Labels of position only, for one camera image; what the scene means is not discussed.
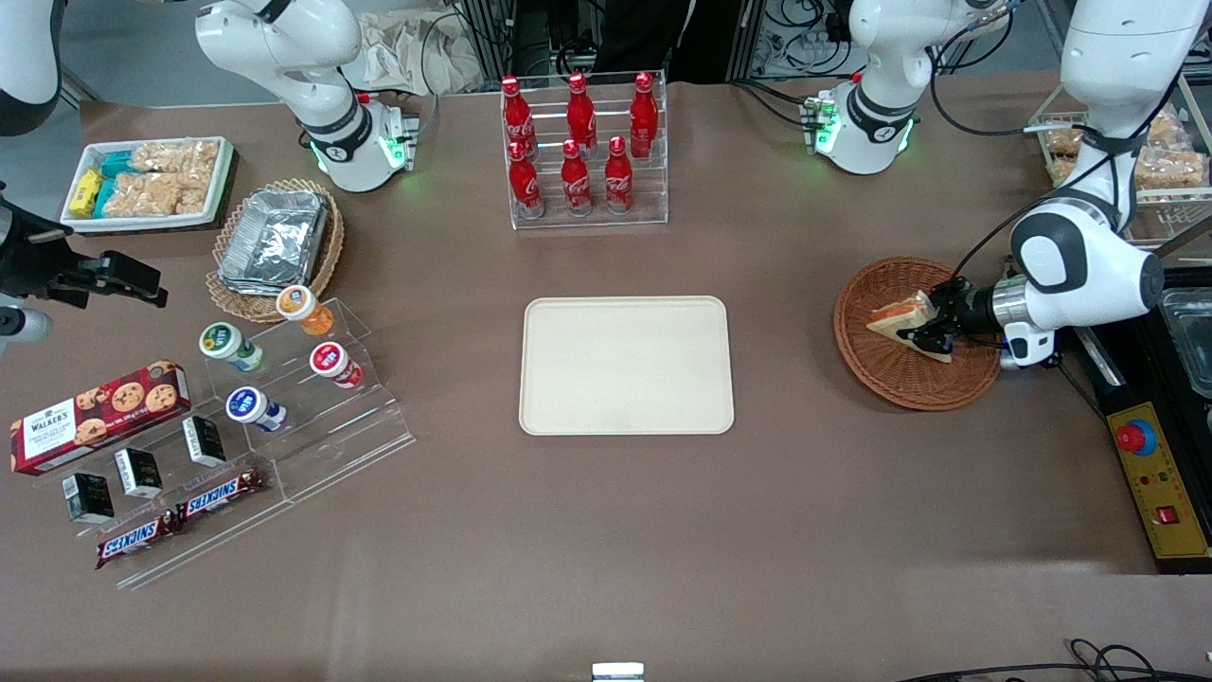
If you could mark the white rectangular snack tray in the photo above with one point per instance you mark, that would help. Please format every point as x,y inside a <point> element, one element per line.
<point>222,180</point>

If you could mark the teal snack packet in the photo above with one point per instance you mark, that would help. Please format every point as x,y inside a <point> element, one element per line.
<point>105,197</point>
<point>118,164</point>

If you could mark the metal pan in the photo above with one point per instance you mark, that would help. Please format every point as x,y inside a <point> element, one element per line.
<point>1193,346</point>

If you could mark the blue lid yogurt cup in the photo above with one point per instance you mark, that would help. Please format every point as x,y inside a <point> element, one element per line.
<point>250,407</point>

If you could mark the beige rectangular tray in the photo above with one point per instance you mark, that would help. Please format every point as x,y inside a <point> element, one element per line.
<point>625,365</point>

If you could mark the orange lid yogurt cup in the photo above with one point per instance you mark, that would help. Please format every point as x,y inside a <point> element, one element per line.
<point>301,308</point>

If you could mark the aluminium profile frame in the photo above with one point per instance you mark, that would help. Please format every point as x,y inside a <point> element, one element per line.
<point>488,38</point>

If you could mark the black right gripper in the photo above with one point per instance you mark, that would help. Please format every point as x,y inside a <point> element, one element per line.
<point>30,267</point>

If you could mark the clear acrylic bottle rack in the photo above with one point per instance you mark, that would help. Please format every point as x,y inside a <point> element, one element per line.
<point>653,194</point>

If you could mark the Snickers chocolate bar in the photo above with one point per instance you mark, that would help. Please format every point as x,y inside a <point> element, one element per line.
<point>220,493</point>
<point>135,539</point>

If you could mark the red cola bottle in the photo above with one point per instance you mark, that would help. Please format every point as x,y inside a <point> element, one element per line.
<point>525,185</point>
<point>644,114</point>
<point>618,180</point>
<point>517,112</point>
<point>580,112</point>
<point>576,182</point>

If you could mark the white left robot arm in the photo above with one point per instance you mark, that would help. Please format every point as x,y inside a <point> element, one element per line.
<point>1079,265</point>

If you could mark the clear rice cracker packet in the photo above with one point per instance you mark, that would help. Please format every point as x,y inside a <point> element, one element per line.
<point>175,155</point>
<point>156,194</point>

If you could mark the triangular sandwich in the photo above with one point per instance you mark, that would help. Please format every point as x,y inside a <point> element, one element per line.
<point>900,317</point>

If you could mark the clear acrylic cup step stand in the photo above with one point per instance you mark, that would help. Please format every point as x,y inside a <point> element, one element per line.
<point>350,445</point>

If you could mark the yellow snack packet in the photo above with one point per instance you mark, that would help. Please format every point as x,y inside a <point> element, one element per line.
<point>85,192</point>

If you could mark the brown round wicker basket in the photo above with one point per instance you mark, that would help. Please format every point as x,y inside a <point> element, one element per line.
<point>885,379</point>

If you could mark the yellow control box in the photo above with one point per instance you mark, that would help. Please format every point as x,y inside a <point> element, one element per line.
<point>1150,398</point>

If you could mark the red Walkers cookie box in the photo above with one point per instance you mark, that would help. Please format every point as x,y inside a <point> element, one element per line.
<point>95,417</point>

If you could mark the light oval wicker basket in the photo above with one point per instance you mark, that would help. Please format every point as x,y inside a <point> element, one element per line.
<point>237,305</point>

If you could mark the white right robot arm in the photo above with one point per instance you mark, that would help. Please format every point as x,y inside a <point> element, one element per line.
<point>312,57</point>

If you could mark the aluminium foil container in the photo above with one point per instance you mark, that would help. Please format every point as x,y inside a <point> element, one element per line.
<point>275,242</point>

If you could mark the beige cloth bag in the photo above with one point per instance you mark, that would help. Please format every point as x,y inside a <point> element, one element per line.
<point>407,52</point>

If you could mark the clear acrylic snack step stand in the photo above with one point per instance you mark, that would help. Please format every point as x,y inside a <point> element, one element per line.
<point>218,540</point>

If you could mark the small black box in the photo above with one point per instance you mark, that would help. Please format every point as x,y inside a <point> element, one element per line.
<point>204,441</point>
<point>138,474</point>
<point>88,498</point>

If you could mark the green lid yogurt cup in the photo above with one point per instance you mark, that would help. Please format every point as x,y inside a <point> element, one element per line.
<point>225,343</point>

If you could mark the clear bagged cracker snack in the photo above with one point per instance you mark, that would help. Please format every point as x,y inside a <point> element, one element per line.
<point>1065,169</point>
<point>1065,142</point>
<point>1174,169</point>
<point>1169,125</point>

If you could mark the red lid yogurt cup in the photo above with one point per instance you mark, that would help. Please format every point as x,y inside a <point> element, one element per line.
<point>331,362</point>

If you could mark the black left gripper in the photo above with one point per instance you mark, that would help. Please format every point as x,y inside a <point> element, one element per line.
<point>967,308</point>

